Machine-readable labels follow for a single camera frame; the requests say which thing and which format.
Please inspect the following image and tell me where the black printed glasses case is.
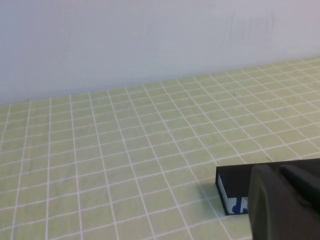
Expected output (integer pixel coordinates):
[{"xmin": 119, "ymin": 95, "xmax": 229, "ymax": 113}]
[{"xmin": 215, "ymin": 157, "xmax": 320, "ymax": 216}]

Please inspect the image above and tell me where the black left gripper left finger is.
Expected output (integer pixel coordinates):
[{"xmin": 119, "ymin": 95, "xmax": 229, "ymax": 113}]
[{"xmin": 247, "ymin": 164, "xmax": 320, "ymax": 240}]

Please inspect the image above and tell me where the green white grid tablecloth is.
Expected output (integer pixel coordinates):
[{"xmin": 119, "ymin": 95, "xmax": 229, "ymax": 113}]
[{"xmin": 0, "ymin": 56, "xmax": 320, "ymax": 240}]

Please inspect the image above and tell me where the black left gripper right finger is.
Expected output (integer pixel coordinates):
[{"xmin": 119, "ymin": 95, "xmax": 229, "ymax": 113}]
[{"xmin": 278, "ymin": 164, "xmax": 320, "ymax": 215}]

